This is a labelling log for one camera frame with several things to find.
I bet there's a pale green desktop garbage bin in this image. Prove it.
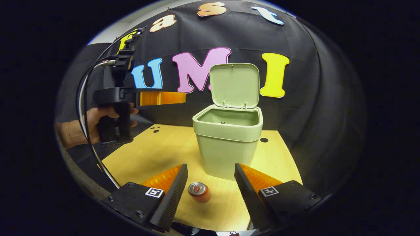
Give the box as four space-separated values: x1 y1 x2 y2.
193 63 263 181

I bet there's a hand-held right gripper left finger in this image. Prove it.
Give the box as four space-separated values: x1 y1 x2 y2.
103 163 189 232

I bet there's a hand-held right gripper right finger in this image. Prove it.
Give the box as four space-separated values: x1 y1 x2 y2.
234 163 323 232

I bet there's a red pop can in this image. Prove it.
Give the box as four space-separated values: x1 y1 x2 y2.
188 182 211 203

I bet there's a wooden desktop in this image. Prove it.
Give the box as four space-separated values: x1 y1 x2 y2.
98 124 303 232

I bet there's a white cable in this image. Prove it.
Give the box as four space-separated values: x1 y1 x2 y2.
79 60 121 189

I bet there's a black cable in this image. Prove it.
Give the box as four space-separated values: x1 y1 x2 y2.
75 26 146 145

